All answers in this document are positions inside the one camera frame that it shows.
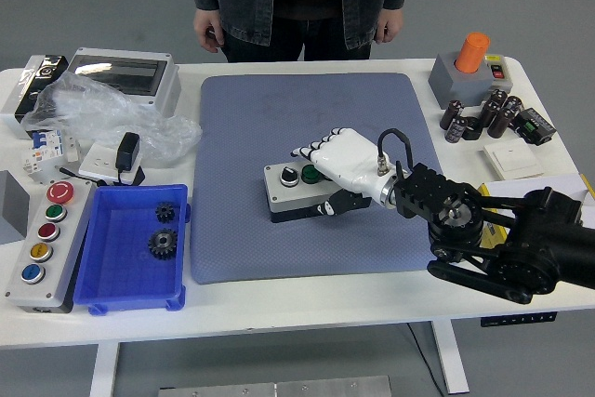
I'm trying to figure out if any five-button grey control box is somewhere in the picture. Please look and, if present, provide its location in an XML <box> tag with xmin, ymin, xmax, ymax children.
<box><xmin>3</xmin><ymin>178</ymin><xmax>97</xmax><ymax>314</ymax></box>

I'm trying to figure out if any white box with glossy black face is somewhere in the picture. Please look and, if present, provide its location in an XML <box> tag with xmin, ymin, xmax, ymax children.
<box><xmin>0</xmin><ymin>53</ymin><xmax>70</xmax><ymax>140</ymax></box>

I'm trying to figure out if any clear plastic bag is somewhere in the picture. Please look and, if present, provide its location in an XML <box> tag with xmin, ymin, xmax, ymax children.
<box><xmin>20</xmin><ymin>74</ymin><xmax>204</xmax><ymax>168</ymax></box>

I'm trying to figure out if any white wall socket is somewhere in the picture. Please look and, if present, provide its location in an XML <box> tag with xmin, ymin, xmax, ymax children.
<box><xmin>77</xmin><ymin>140</ymin><xmax>146</xmax><ymax>187</ymax></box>

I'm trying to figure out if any person's right hand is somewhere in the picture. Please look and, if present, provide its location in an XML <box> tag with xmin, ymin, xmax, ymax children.
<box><xmin>192</xmin><ymin>7</ymin><xmax>228</xmax><ymax>54</ymax></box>

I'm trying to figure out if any grey distribution enclosure box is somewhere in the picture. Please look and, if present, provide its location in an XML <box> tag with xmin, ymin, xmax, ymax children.
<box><xmin>62</xmin><ymin>46</ymin><xmax>182</xmax><ymax>120</ymax></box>

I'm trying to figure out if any yellow and white carton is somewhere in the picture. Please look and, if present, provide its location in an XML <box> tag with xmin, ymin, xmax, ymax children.
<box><xmin>477</xmin><ymin>172</ymin><xmax>595</xmax><ymax>250</ymax></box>

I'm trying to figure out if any grey metal base plate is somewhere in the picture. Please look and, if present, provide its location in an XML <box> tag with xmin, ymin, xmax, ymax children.
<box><xmin>157</xmin><ymin>375</ymin><xmax>392</xmax><ymax>397</ymax></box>

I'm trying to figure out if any white switch with red button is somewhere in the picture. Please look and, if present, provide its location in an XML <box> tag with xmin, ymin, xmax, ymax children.
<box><xmin>483</xmin><ymin>53</ymin><xmax>514</xmax><ymax>94</ymax></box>

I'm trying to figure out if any orange cylinder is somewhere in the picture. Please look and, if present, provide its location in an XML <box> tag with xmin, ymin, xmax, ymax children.
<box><xmin>454</xmin><ymin>32</ymin><xmax>491</xmax><ymax>75</ymax></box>

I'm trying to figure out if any black ring holder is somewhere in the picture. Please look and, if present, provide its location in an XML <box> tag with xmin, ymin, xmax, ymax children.
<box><xmin>462</xmin><ymin>115</ymin><xmax>484</xmax><ymax>141</ymax></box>

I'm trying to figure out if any white circuit breaker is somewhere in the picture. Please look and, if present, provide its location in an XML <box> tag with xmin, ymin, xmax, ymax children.
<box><xmin>20</xmin><ymin>126</ymin><xmax>67</xmax><ymax>182</ymax></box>

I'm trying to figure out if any person's left hand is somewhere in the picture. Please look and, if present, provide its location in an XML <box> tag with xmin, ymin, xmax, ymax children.
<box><xmin>373</xmin><ymin>7</ymin><xmax>403</xmax><ymax>46</ymax></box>

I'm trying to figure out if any black cable under table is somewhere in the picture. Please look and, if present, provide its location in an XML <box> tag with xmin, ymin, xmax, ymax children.
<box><xmin>406</xmin><ymin>322</ymin><xmax>448</xmax><ymax>397</ymax></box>

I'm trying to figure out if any grey metal block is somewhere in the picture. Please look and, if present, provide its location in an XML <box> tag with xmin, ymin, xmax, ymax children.
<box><xmin>0</xmin><ymin>170</ymin><xmax>32</xmax><ymax>245</ymax></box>

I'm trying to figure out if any four-button grey control box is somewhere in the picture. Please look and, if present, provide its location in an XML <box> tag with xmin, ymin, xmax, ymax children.
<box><xmin>263</xmin><ymin>162</ymin><xmax>373</xmax><ymax>225</ymax></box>

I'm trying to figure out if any black power adapter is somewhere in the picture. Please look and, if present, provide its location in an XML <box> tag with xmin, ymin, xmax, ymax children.
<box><xmin>114</xmin><ymin>131</ymin><xmax>142</xmax><ymax>184</ymax></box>

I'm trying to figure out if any small black gear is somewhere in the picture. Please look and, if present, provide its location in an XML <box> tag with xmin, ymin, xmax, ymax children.
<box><xmin>154</xmin><ymin>202</ymin><xmax>176</xmax><ymax>224</ymax></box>

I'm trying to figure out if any grey-blue padded mat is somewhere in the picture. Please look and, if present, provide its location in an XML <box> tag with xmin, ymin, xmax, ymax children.
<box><xmin>189</xmin><ymin>72</ymin><xmax>450</xmax><ymax>285</ymax></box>

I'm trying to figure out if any white wall switch panel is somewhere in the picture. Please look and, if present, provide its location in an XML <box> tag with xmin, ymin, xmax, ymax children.
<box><xmin>482</xmin><ymin>141</ymin><xmax>545</xmax><ymax>182</ymax></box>

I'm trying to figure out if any white table leg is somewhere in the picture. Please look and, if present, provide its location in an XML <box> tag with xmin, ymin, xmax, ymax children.
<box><xmin>430</xmin><ymin>321</ymin><xmax>470</xmax><ymax>396</ymax></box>
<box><xmin>87</xmin><ymin>342</ymin><xmax>121</xmax><ymax>397</ymax></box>

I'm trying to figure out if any blue plastic bin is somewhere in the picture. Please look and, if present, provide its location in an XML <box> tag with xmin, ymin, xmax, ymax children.
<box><xmin>73</xmin><ymin>183</ymin><xmax>192</xmax><ymax>317</ymax></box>

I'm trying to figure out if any black module with green part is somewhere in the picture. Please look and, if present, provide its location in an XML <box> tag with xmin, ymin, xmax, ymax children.
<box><xmin>509</xmin><ymin>107</ymin><xmax>558</xmax><ymax>146</ymax></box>

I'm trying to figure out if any black adapter cord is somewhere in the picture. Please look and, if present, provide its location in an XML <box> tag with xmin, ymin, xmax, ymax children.
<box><xmin>54</xmin><ymin>165</ymin><xmax>111</xmax><ymax>187</ymax></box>

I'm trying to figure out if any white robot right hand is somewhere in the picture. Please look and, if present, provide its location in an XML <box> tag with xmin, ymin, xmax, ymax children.
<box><xmin>290</xmin><ymin>126</ymin><xmax>397</xmax><ymax>219</ymax></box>

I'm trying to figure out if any large black gear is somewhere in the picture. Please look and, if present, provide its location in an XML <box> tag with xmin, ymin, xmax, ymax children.
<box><xmin>147</xmin><ymin>228</ymin><xmax>180</xmax><ymax>259</ymax></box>

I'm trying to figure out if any grey square base block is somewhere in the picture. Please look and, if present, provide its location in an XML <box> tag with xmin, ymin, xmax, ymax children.
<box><xmin>428</xmin><ymin>52</ymin><xmax>496</xmax><ymax>110</ymax></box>

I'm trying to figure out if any black table control panel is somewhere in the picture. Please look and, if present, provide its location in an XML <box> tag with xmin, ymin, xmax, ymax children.
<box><xmin>480</xmin><ymin>311</ymin><xmax>558</xmax><ymax>327</ymax></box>

